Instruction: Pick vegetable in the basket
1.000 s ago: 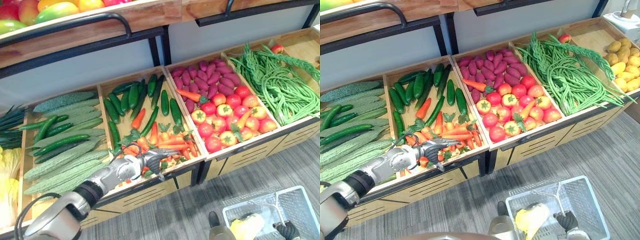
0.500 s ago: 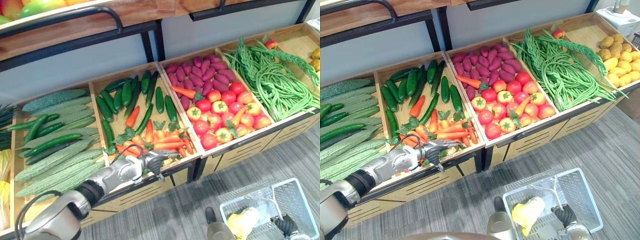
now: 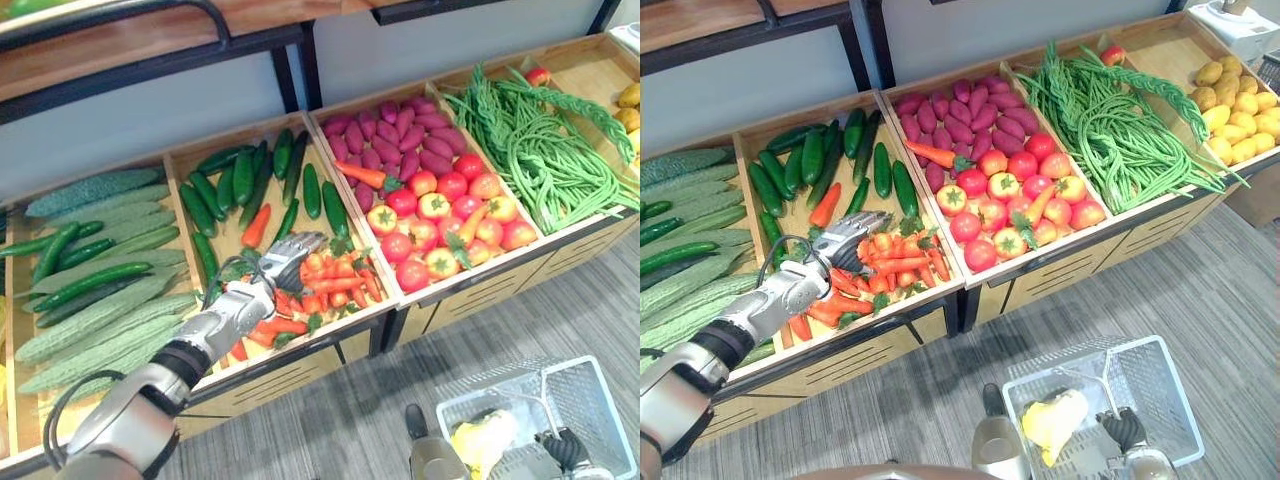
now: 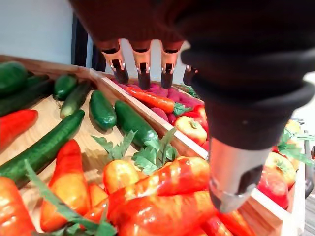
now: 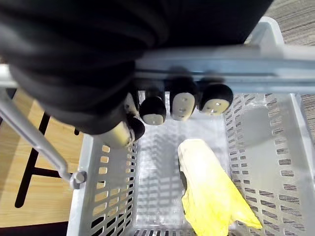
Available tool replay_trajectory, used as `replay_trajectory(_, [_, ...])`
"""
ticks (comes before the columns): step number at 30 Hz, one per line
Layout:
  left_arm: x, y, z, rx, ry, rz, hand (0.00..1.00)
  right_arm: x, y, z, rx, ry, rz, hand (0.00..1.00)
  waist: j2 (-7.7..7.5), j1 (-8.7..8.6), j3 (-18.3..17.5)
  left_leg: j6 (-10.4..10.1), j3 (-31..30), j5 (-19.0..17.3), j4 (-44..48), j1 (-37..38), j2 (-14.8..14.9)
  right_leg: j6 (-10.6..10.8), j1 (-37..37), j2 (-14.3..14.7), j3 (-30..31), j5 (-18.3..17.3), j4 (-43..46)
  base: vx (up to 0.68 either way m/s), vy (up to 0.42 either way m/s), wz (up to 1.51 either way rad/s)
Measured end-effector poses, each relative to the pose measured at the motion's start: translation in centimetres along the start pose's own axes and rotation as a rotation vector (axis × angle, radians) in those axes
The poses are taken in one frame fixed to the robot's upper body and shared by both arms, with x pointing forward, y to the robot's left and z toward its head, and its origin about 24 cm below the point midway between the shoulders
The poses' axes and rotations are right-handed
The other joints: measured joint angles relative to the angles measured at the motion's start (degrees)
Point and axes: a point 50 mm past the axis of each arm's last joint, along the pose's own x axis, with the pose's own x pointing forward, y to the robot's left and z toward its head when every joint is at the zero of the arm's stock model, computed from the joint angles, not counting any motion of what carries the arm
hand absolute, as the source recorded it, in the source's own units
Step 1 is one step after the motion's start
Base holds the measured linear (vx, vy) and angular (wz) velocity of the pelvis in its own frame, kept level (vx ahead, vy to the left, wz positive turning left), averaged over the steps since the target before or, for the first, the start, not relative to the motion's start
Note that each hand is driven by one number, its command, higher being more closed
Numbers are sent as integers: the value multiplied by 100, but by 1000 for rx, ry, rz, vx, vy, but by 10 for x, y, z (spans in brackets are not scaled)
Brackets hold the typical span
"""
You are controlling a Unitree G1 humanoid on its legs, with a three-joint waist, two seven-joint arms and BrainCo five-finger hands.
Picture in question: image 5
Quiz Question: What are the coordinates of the grey plastic basket handle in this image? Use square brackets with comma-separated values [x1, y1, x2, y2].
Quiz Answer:
[0, 16, 315, 190]

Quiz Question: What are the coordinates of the yellow napa cabbage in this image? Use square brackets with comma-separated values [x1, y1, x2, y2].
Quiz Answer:
[177, 138, 263, 236]

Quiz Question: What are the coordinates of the right robot hand black cloth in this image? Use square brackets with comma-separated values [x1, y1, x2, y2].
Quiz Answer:
[0, 0, 274, 149]

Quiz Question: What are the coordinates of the black metal frame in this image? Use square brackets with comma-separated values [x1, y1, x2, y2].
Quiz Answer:
[14, 110, 83, 209]

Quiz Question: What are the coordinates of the grey perforated plastic basket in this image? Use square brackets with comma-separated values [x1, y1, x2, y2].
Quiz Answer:
[66, 90, 315, 236]

